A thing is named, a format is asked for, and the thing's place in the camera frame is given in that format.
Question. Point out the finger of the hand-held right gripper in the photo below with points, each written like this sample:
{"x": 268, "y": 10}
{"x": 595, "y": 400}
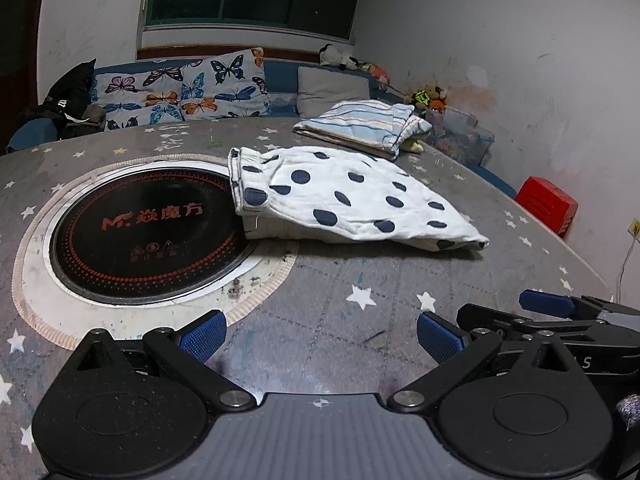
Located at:
{"x": 525, "y": 325}
{"x": 545, "y": 302}

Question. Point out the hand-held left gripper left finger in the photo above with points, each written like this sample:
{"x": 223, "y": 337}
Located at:
{"x": 202, "y": 336}

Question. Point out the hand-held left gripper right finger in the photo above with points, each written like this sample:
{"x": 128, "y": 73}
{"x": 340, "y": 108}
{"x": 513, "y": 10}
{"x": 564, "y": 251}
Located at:
{"x": 440, "y": 339}

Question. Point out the white polka dot shorts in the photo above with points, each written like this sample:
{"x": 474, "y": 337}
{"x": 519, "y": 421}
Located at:
{"x": 350, "y": 200}

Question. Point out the person's right hand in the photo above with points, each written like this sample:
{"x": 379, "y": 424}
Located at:
{"x": 630, "y": 412}

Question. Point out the red plastic stool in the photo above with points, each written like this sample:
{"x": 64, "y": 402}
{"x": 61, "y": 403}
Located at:
{"x": 547, "y": 202}

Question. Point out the round black induction cooktop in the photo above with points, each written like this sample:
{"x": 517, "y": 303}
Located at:
{"x": 150, "y": 240}

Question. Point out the grey star tablecloth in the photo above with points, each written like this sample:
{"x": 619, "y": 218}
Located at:
{"x": 350, "y": 270}

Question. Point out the clear plastic storage box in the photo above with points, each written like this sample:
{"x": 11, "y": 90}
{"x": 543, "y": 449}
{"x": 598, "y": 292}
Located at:
{"x": 462, "y": 135}

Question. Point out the striped folded cloth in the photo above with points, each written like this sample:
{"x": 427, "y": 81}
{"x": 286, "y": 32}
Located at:
{"x": 360, "y": 125}

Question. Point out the pile of colourful plush toys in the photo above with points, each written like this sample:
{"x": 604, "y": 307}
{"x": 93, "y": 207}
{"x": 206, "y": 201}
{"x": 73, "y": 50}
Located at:
{"x": 425, "y": 96}

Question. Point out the butterfly print pillow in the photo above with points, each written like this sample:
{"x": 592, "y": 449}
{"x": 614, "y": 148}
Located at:
{"x": 190, "y": 92}

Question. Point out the blue cushion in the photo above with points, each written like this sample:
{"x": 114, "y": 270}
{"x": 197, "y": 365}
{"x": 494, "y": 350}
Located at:
{"x": 32, "y": 135}

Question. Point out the blue sofa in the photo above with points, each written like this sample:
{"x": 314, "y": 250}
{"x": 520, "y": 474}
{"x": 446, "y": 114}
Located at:
{"x": 282, "y": 77}

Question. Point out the black jacket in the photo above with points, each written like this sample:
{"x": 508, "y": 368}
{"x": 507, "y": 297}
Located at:
{"x": 67, "y": 100}

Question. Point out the grey pillow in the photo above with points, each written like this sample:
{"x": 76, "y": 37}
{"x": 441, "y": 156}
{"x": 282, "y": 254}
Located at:
{"x": 330, "y": 87}

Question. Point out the black and white plush toy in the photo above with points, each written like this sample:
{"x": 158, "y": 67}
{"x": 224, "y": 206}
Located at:
{"x": 332, "y": 55}

